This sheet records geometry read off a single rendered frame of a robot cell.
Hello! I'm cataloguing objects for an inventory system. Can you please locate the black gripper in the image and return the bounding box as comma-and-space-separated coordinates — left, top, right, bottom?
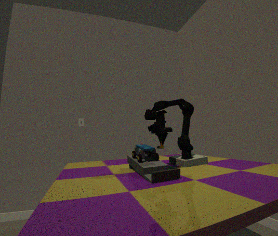
151, 120, 173, 144

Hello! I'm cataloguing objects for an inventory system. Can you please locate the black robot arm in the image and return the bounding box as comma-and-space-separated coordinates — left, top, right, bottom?
144, 98, 194, 160

